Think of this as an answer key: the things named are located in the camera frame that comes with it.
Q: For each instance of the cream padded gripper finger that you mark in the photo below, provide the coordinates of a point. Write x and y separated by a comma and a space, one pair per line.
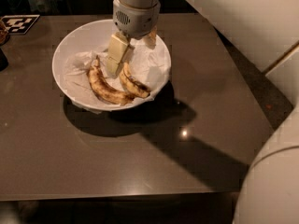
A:
119, 51
150, 38

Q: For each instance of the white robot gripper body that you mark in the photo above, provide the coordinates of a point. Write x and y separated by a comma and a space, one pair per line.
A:
136, 20

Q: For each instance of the spotted banana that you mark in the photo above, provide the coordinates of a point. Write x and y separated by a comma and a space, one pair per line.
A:
102, 89
131, 84

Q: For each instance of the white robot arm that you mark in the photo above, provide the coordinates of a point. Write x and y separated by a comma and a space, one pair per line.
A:
263, 35

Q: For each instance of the white round bowl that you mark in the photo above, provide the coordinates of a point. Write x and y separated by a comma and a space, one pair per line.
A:
83, 34

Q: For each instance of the white paper towel liner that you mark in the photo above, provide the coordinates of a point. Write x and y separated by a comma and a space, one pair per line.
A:
150, 66

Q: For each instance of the black white fiducial marker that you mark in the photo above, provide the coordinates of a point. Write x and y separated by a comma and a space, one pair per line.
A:
19, 24

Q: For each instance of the brown object at edge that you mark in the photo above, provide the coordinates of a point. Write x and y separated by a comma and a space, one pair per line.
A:
4, 35

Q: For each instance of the dark object at edge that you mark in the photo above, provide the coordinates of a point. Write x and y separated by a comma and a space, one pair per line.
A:
3, 61

